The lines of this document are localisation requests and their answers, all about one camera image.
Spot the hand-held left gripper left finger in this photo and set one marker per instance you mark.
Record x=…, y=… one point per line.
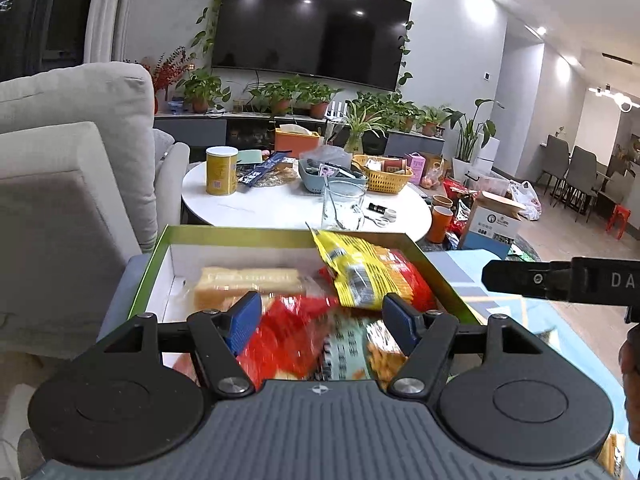
x=242, y=320

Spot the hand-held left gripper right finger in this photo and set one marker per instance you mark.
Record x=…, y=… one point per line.
x=400, y=320

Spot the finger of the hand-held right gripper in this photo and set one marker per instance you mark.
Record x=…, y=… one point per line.
x=520, y=277

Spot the clear bread packet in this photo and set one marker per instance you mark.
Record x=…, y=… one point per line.
x=240, y=282

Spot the red snack packet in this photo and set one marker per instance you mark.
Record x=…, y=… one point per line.
x=285, y=340

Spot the yellow snack packet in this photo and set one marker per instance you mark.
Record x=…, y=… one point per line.
x=360, y=270

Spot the green snack packet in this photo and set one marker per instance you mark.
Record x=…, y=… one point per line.
x=345, y=355

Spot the green cardboard box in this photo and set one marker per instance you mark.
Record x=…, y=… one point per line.
x=210, y=255

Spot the person's right hand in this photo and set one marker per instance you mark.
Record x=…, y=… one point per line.
x=632, y=385

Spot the cardboard box with blue label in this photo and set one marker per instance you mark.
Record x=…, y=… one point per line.
x=490, y=225

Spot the red plastic stool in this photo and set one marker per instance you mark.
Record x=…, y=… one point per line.
x=618, y=216

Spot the white plastic bag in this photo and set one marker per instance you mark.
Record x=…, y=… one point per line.
x=527, y=200

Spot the grey dining chair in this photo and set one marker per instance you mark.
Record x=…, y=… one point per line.
x=616, y=190
x=581, y=175
x=554, y=160

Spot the orange cup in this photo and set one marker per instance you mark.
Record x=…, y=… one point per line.
x=439, y=225

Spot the clear storage bin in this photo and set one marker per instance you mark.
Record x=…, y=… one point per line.
x=487, y=184

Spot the red snack bags pile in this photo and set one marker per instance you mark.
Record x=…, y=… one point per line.
x=457, y=200

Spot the small scissors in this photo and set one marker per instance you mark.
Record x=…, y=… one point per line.
x=375, y=220

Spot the brown cup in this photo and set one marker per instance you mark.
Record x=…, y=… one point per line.
x=442, y=201

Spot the small black flashlight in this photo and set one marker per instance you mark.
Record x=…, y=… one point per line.
x=377, y=207

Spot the round white table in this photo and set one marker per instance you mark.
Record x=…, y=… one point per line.
x=280, y=207

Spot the glass pitcher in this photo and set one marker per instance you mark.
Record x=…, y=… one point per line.
x=342, y=207

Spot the yellow woven basket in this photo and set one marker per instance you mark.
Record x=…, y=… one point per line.
x=382, y=177

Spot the yellow can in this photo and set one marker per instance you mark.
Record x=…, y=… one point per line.
x=221, y=172

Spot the tall plant in white pot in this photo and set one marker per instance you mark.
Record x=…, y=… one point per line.
x=470, y=135

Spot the dark blue snack packet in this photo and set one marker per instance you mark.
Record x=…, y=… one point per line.
x=262, y=170

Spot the pink carton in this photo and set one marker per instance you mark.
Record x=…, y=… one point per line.
x=416, y=167

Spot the blue-grey plastic basket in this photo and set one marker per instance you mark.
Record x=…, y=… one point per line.
x=320, y=180

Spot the mint green box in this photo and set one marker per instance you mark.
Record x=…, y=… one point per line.
x=250, y=156

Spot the potted green plant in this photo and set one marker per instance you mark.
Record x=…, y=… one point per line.
x=277, y=95
x=202, y=90
x=319, y=97
x=431, y=120
x=395, y=110

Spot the ceiling pendant light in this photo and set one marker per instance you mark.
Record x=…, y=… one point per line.
x=617, y=97

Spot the orange tissue box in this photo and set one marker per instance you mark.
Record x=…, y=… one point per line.
x=296, y=142

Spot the spider plant in glass vase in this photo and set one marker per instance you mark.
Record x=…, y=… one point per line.
x=357, y=127

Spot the grey tv cabinet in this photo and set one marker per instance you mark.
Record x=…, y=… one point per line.
x=190, y=130

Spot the grey armchair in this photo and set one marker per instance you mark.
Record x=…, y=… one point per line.
x=65, y=210

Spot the white router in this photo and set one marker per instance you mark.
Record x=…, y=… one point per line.
x=336, y=110

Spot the red berry branches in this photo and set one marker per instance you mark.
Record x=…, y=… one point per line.
x=167, y=72

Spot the trailing vine plant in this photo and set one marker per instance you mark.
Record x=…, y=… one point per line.
x=202, y=35

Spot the white curtain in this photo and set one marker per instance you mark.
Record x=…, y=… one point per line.
x=107, y=10

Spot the dark framed window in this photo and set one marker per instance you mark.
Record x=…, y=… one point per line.
x=40, y=15

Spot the wall television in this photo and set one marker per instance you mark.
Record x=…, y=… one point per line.
x=310, y=30

